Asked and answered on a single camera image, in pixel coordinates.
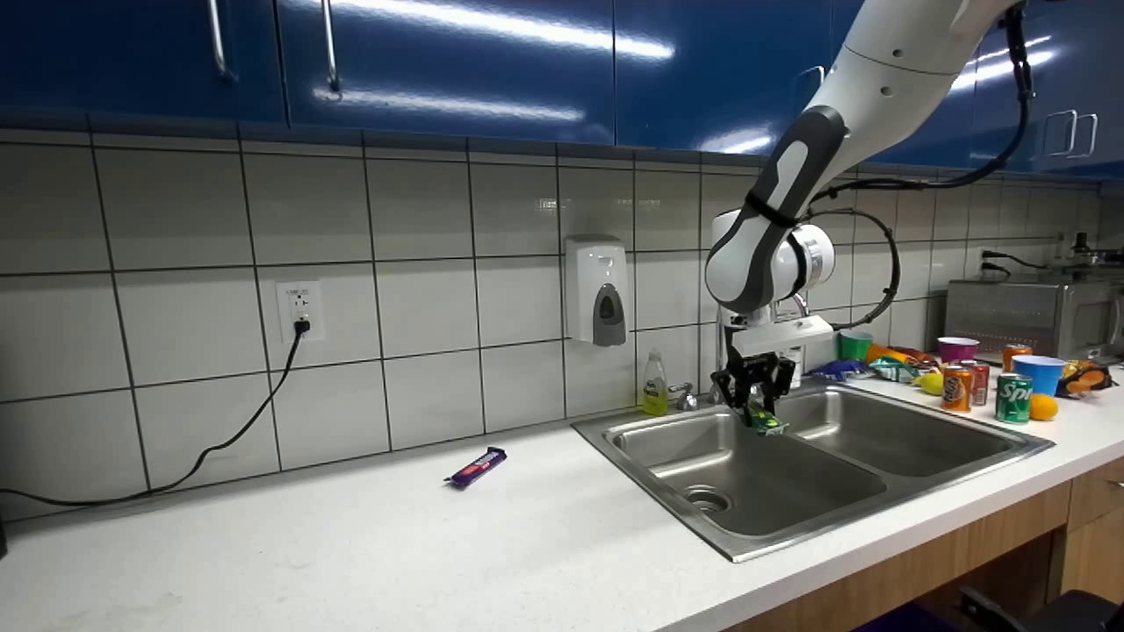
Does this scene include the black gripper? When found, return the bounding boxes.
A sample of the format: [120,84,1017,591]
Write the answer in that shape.
[709,346,801,422]

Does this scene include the stainless steel double sink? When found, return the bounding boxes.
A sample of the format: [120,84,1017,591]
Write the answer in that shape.
[571,383,1058,564]

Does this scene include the purple candy bar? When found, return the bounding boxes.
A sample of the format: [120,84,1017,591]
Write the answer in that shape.
[444,441,514,491]

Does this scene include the blue snack bag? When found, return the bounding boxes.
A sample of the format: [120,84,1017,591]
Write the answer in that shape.
[807,357,865,387]

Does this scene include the green dish soap bottle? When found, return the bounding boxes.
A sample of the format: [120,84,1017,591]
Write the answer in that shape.
[638,346,674,422]

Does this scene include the colourful snack packets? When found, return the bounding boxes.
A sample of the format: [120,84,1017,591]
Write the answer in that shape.
[869,343,932,387]

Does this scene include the orange soda can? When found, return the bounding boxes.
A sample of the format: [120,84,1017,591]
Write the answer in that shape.
[940,360,977,414]

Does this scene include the red soda can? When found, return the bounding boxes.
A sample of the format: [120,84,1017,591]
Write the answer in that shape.
[966,360,996,409]

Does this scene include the green printed can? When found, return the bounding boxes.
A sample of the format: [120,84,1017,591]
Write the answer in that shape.
[994,368,1037,429]

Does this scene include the stainless steel appliance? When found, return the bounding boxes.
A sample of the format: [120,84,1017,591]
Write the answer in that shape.
[940,276,1124,365]

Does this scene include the blue plastic cup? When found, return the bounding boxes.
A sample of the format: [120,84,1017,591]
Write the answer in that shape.
[1010,355,1066,401]

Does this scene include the wooden base cabinet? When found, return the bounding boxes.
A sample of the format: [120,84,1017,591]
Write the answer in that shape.
[722,454,1124,632]

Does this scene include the dark chip bag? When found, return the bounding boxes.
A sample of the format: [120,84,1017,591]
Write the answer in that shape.
[1058,357,1117,401]

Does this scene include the black chair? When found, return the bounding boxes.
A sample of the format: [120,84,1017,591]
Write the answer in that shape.
[960,584,1124,632]

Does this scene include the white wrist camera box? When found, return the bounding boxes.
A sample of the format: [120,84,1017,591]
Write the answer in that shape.
[730,312,844,380]

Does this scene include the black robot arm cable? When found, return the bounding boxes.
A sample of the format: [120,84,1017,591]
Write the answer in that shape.
[804,4,1040,333]

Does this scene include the white wall soap dispenser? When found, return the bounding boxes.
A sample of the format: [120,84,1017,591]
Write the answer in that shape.
[562,240,631,352]

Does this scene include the white wall outlet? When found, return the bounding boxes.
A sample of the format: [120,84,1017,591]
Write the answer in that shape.
[278,276,326,343]

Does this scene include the silver cabinet handle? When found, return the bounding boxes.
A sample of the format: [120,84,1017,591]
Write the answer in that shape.
[319,0,348,93]

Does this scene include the black power cable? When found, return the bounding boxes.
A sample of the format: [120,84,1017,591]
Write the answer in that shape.
[0,314,316,512]

